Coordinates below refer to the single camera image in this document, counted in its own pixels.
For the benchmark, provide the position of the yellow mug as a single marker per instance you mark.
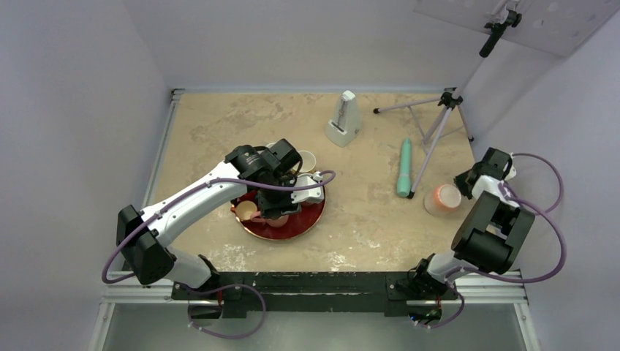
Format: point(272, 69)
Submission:
point(308, 162)

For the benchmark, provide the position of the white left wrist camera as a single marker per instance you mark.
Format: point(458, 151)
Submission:
point(308, 189)

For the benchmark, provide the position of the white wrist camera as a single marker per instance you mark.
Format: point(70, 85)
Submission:
point(511, 173)
point(308, 189)

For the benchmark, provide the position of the small orange cup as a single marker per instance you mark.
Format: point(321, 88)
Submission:
point(244, 210)

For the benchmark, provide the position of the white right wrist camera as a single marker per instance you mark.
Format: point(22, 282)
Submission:
point(511, 173)

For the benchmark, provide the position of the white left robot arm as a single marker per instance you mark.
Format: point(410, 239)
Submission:
point(145, 237)

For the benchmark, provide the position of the white metronome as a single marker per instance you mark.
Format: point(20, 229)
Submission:
point(346, 122)

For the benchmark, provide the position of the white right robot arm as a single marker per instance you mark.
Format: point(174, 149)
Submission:
point(492, 234)

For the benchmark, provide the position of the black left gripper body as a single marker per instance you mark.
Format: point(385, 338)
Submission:
point(273, 202)

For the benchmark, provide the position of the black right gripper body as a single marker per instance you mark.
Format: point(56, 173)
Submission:
point(459, 180)

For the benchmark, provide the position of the black base bar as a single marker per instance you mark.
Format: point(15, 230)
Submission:
point(389, 292)

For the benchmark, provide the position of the red round tray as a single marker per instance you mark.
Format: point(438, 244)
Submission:
point(297, 224)

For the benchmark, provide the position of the plain pink mug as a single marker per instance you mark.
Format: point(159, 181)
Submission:
point(281, 221)

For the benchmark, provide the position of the pink bowl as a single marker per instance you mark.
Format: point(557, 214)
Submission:
point(443, 201)

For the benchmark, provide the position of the aluminium frame rail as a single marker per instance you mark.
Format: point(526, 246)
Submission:
point(469, 288)

